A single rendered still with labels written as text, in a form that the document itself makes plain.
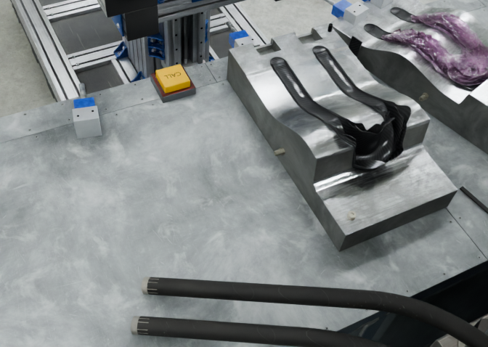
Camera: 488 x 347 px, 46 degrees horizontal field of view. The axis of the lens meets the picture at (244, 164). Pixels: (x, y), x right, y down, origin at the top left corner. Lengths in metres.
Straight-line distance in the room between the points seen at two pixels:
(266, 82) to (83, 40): 1.29
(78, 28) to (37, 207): 1.40
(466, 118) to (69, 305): 0.89
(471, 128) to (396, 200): 0.30
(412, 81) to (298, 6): 1.65
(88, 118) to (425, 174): 0.68
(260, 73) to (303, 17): 1.67
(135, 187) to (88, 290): 0.23
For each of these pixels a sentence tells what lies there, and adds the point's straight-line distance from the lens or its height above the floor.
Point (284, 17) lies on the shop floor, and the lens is 2.88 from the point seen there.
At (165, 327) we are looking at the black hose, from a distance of 0.97.
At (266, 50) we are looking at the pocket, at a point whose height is 0.86.
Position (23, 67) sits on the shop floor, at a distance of 2.64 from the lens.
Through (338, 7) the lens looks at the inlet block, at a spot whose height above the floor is 0.87.
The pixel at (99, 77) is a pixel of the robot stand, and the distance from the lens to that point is 2.23.
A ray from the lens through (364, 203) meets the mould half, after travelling 1.10.
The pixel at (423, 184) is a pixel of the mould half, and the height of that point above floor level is 0.86.
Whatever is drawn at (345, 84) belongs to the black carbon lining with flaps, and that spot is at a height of 0.88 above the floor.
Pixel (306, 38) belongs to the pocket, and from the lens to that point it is 1.39.
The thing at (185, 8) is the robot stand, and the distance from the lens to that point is 1.70.
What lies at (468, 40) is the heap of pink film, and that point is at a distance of 1.46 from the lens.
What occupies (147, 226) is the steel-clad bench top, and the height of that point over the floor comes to 0.80.
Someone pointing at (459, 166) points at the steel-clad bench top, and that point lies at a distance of 1.31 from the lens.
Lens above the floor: 1.73
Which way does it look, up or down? 52 degrees down
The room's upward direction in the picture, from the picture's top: 7 degrees clockwise
